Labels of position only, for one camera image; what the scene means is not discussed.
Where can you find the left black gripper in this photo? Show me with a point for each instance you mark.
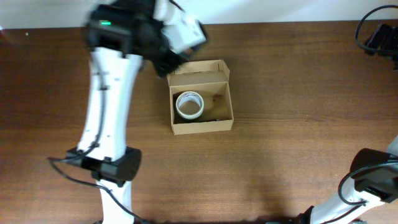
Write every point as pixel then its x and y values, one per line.
pixel 168 64

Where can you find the cardboard box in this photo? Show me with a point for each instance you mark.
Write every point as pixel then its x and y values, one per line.
pixel 199 91

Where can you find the white masking tape roll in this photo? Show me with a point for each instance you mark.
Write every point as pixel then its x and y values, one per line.
pixel 180 110

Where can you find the black slim pen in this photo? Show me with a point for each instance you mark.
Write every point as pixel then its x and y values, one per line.
pixel 213 120

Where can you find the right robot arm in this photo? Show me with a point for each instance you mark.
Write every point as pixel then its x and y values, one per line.
pixel 370 182

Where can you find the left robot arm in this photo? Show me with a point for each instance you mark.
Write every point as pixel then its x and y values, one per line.
pixel 121 36

